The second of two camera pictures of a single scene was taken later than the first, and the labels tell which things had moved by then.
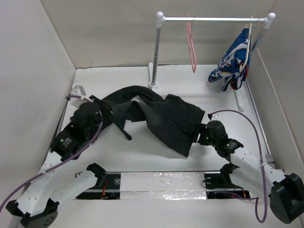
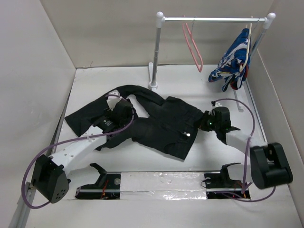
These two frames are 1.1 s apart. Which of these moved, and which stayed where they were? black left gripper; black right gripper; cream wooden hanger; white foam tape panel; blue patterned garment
Moved: black left gripper; black right gripper
Stayed: cream wooden hanger; blue patterned garment; white foam tape panel
